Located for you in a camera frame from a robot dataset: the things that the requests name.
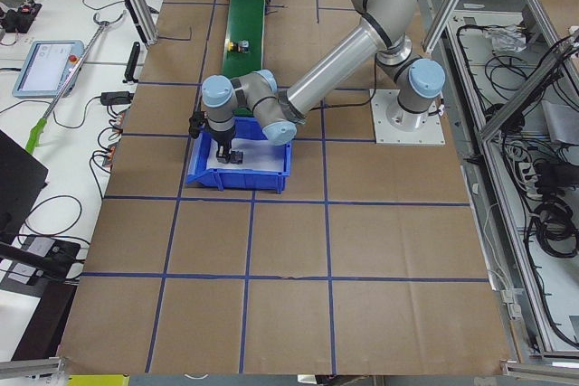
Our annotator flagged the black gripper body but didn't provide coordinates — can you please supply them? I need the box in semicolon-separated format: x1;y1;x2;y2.
210;127;235;151

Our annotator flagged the yellow push button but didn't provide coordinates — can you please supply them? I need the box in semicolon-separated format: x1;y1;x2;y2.
227;40;251;53

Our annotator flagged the red push button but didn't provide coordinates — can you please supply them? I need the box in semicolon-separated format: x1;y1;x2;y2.
232;151;243;165

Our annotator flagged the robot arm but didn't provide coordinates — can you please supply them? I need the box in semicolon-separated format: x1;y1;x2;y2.
202;0;445;164

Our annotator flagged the blue left bin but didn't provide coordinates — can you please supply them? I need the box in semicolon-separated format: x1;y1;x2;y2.
185;117;292;193

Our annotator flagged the white foam in left bin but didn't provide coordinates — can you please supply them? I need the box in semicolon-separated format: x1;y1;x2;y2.
206;138;286;172

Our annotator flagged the green conveyor belt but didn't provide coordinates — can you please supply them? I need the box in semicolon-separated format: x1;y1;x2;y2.
215;0;272;117

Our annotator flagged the black power adapter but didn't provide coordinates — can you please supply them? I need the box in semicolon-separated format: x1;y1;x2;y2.
100;91;134;106

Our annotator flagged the grabber reach tool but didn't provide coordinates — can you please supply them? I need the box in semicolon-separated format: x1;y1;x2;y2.
25;10;126;155

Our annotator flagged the teach pendant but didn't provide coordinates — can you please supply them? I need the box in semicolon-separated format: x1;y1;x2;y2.
12;40;84;99

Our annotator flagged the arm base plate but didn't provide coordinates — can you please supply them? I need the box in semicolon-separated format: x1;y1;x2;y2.
371;89;445;146

